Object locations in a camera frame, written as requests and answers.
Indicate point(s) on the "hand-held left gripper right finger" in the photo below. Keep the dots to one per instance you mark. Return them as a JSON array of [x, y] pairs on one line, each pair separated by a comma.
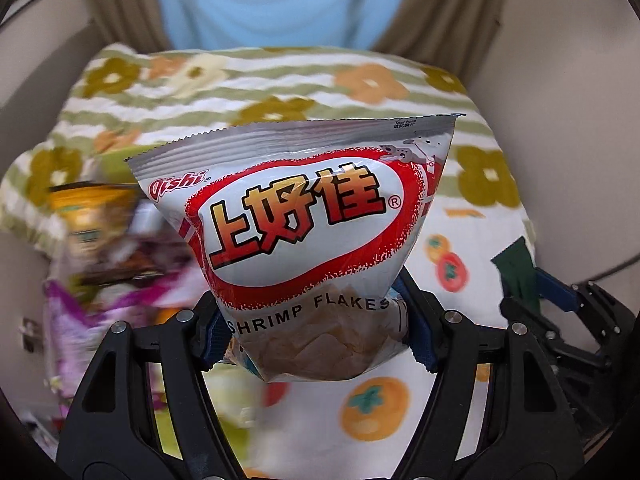
[[420, 332]]

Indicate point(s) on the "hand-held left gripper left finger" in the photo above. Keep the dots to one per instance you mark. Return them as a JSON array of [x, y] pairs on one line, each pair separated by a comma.
[[212, 332]]

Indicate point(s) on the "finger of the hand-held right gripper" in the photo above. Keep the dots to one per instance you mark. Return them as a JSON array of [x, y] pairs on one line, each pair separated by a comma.
[[605, 325], [557, 295]]

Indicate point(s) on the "purple snack packet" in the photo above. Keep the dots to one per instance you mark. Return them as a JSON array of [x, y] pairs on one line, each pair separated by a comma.
[[100, 310]]

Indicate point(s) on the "white red shrimp flakes packet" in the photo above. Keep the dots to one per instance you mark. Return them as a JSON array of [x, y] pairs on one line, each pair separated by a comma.
[[300, 220]]

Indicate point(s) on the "pale green snack packet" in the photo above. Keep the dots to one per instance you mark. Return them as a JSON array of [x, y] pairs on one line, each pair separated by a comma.
[[232, 400]]

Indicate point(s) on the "orange yellow snack packet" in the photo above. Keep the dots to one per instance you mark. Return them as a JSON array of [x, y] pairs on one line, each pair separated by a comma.
[[90, 220]]

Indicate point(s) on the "floral fruit print blanket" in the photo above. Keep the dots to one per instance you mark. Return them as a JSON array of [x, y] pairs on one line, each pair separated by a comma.
[[350, 95]]

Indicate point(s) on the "beige curtain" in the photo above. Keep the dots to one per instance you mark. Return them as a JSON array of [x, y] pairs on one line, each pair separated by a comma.
[[125, 5], [445, 15]]

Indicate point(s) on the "light blue curtain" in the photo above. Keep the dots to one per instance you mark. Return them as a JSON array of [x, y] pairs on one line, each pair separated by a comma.
[[280, 0]]

